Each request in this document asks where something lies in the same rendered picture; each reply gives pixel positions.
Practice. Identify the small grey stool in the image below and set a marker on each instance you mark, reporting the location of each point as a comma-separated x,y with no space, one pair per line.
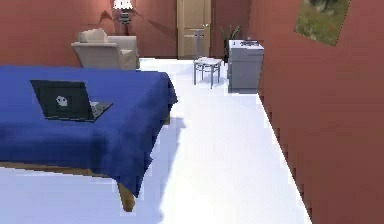
207,65

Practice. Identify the grey chest of drawers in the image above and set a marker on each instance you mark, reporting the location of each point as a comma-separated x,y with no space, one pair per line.
245,66

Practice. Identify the bed with blue blanket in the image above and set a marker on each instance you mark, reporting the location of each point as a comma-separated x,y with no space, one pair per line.
116,126

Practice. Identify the green house plant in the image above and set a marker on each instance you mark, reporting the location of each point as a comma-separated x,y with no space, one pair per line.
229,36

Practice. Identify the tan wooden room door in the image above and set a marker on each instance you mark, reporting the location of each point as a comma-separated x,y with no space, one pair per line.
194,23

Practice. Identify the dark items on chest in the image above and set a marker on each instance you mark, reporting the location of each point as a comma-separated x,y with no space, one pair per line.
249,43

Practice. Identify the beige armchair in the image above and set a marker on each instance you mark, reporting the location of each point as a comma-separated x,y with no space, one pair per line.
103,53

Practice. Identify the white shade striped lamp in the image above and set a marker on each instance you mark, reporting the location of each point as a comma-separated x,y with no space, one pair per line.
125,13

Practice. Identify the black laptop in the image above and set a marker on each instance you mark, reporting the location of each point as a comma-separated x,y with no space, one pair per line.
63,100

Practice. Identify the green framed wall picture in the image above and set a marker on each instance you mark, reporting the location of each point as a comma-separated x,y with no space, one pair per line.
320,20

